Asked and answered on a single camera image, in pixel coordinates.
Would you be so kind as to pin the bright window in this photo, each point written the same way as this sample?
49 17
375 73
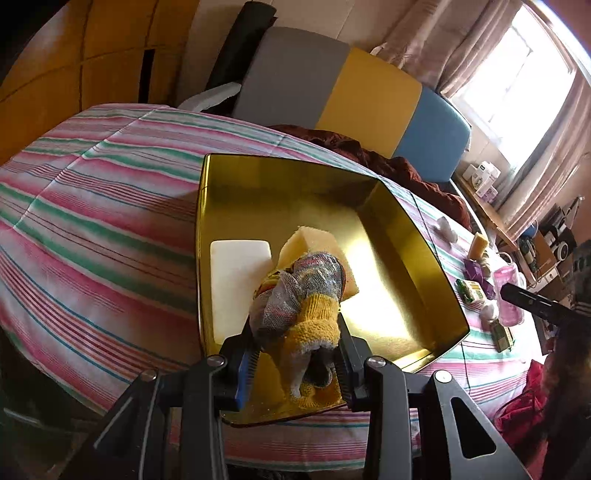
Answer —
517 83

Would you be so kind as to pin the large yellow sponge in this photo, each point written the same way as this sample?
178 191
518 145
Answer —
318 240

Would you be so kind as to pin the yellow grey knit glove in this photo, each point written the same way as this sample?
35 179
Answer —
295 295

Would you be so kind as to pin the small yellow sponge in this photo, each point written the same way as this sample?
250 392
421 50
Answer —
478 244

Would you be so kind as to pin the red cloth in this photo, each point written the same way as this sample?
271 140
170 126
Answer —
521 410

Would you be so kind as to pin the wooden side table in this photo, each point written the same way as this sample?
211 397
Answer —
496 221

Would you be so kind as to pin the wooden wardrobe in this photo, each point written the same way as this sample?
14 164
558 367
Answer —
92 46

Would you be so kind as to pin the white plastic frame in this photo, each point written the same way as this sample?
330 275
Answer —
207 98

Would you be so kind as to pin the person's right forearm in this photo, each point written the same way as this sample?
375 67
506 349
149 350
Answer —
570 383

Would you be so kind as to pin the white round roll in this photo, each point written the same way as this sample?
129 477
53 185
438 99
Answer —
489 310

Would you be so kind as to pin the grey bed rail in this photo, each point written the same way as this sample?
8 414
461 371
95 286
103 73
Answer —
468 205

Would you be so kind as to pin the black rolled mat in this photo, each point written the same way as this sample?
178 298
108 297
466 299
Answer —
240 46

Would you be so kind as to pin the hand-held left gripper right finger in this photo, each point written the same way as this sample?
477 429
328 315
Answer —
346 374

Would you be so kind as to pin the purple packet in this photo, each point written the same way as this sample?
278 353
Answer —
474 270

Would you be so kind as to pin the pink plastic container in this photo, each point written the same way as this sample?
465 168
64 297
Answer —
508 286

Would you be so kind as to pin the gold metal tin tray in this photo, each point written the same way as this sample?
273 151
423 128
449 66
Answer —
323 198

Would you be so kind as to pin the purple white carton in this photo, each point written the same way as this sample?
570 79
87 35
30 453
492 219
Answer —
487 191

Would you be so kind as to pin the pink green striped bedsheet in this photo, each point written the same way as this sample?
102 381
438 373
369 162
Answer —
92 207

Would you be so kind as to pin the pink patterned curtain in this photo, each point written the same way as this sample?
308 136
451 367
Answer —
438 37
554 161

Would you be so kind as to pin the dark red blanket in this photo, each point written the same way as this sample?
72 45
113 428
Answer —
406 175

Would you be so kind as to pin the black device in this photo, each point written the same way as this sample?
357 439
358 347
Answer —
561 235

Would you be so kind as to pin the cardboard box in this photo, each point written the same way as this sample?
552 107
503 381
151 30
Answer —
545 258

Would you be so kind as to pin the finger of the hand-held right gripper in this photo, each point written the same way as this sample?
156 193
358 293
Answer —
535 302

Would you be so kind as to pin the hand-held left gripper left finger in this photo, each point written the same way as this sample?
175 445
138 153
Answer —
241 383

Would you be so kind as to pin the green cream box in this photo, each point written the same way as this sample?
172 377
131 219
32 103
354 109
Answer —
502 337

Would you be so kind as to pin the white foam sponge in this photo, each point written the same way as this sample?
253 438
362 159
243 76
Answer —
235 277

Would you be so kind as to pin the small white object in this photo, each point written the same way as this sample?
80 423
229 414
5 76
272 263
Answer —
447 229

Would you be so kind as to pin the yellow green packet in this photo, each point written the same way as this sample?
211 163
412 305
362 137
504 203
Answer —
471 290

